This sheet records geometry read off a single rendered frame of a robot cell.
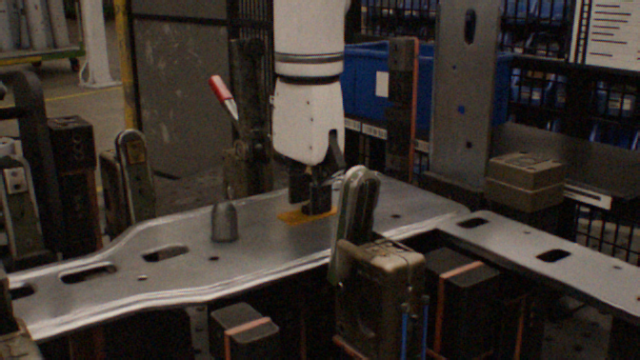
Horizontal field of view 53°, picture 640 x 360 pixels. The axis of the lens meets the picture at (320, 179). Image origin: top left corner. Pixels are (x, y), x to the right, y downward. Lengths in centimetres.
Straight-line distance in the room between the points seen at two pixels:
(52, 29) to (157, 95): 531
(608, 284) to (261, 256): 37
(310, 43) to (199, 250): 27
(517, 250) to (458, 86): 30
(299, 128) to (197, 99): 269
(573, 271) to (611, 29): 52
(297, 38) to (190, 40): 270
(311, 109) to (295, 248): 16
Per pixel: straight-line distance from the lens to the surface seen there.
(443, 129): 102
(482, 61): 95
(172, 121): 367
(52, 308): 69
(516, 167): 90
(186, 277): 71
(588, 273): 76
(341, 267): 68
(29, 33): 878
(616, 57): 116
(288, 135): 81
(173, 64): 357
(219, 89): 101
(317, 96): 77
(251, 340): 61
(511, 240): 81
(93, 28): 776
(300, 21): 76
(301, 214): 85
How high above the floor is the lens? 131
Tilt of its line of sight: 18 degrees down
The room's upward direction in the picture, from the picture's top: straight up
